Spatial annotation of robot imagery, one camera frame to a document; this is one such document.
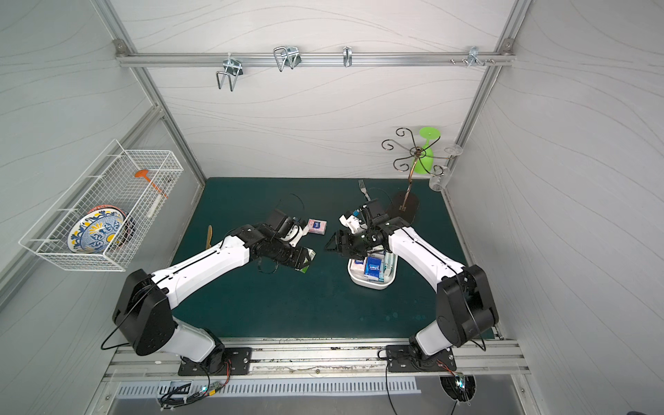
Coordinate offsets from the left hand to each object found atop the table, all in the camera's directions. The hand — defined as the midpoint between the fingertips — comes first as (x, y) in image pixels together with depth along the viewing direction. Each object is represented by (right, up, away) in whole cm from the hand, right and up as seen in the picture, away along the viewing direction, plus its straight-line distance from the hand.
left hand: (306, 261), depth 81 cm
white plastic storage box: (+21, -8, +5) cm, 23 cm away
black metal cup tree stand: (+39, +17, +26) cm, 50 cm away
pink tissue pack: (+17, -4, +5) cm, 18 cm away
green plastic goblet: (+40, +34, +6) cm, 52 cm away
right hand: (+8, +3, -1) cm, 9 cm away
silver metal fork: (+22, +25, +38) cm, 50 cm away
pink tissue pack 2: (+2, +9, +21) cm, 23 cm away
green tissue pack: (+2, +2, -1) cm, 3 cm away
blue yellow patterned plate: (-48, +12, -18) cm, 53 cm away
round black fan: (+45, -34, -9) cm, 57 cm away
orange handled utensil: (-51, +28, -2) cm, 58 cm away
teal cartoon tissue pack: (+28, -3, +7) cm, 29 cm away
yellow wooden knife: (-40, +3, +18) cm, 44 cm away
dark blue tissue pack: (+22, -3, +6) cm, 23 cm away
